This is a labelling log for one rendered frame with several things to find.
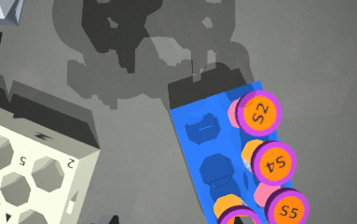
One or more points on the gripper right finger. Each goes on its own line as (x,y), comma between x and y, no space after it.
(243,220)

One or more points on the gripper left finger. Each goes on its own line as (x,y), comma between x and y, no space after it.
(108,219)

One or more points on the blue tube rack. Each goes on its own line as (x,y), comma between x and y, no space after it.
(204,129)

